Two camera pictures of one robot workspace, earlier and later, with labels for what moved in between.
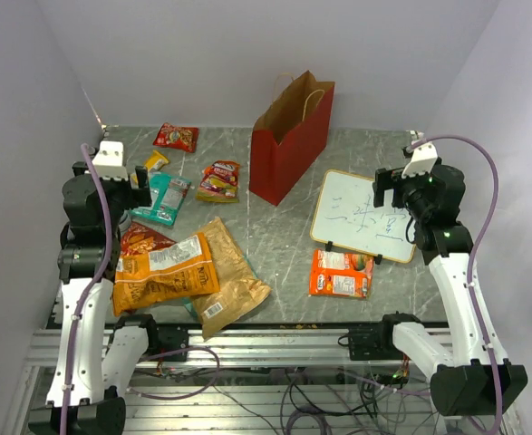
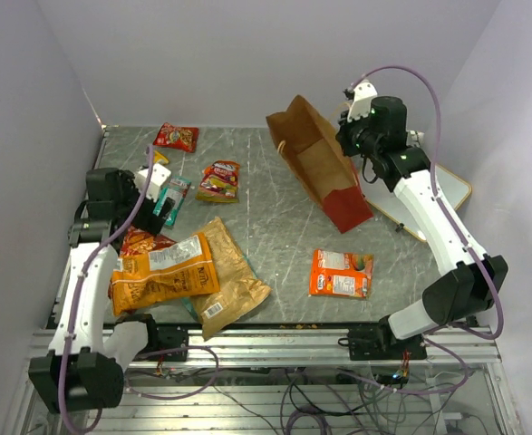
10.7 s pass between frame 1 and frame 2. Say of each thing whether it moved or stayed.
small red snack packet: stayed
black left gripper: moved
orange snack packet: stayed
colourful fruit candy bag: stayed
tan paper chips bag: stayed
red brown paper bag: moved
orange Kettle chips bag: stayed
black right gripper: moved
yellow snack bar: stayed
